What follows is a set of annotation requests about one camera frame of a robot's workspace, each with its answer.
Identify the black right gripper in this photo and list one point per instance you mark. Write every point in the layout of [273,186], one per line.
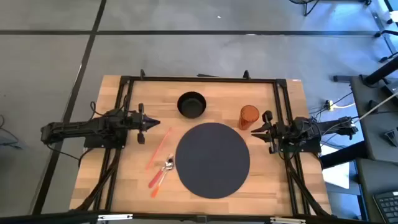
[281,132]

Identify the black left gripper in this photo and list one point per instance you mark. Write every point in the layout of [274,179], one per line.
[136,122]

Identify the orange faceted plastic cup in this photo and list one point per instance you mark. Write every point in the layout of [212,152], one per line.
[248,116]

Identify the pink plastic straw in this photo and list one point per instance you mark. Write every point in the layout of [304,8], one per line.
[158,148]

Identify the black bowl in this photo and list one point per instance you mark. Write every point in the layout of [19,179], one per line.
[191,107]

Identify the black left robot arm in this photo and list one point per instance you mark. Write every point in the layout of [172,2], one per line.
[77,127]

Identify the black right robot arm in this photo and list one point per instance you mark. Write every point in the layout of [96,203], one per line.
[326,127]

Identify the dark round plate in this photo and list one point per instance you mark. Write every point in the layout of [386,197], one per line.
[213,161]

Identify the yellow power plug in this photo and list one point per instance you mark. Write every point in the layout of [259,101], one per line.
[330,105]

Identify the grey desk with black pole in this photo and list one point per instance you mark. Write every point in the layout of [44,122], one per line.
[363,102]

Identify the grey desk with keyboard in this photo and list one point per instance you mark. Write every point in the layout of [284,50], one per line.
[373,174]

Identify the small black triangular stand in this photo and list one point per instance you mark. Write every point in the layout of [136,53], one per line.
[392,137]

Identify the black crossbar with silver brackets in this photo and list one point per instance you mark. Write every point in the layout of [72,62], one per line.
[62,217]

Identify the black computer keyboard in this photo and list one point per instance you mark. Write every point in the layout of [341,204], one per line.
[388,205]

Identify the black aluminium table frame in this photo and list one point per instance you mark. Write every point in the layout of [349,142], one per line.
[202,79]

